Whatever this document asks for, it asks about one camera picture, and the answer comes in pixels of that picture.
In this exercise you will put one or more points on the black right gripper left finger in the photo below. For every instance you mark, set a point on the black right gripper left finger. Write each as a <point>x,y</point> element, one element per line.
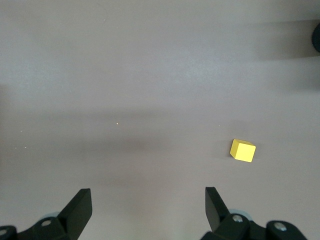
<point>72,220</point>

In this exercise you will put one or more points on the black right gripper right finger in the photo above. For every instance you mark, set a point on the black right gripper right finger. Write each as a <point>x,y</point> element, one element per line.
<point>217,217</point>

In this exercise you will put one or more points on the yellow cube block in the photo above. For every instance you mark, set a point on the yellow cube block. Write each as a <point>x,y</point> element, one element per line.
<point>243,151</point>

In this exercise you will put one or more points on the black round ribbed knob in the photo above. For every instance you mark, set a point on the black round ribbed knob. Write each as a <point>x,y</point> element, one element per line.
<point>316,37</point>

